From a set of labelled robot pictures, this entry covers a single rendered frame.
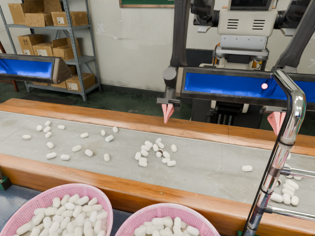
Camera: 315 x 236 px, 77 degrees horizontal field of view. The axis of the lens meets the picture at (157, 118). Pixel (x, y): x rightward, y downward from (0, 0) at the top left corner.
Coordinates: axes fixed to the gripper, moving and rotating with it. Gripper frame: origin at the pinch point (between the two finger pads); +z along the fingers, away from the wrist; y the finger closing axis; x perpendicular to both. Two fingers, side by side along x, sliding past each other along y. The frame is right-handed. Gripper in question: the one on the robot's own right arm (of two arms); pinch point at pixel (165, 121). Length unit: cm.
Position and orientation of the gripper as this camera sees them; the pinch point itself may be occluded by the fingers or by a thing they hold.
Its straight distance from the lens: 84.4
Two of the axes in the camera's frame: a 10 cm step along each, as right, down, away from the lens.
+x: 1.6, 3.4, 9.3
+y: 9.7, 1.2, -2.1
